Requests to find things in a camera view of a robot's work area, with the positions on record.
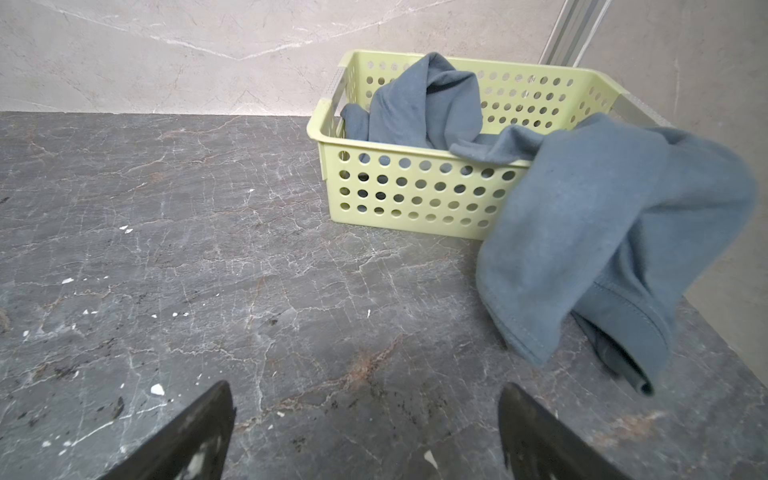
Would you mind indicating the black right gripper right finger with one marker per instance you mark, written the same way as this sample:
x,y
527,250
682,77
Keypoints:
x,y
537,445

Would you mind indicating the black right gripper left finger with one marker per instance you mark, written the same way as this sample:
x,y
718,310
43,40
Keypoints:
x,y
193,445

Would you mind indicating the blue-grey t-shirt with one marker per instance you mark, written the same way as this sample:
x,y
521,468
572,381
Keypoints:
x,y
611,224

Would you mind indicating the light green plastic basket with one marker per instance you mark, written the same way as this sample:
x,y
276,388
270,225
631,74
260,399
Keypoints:
x,y
432,191

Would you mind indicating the aluminium frame post right corner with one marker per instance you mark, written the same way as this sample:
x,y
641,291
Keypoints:
x,y
574,29

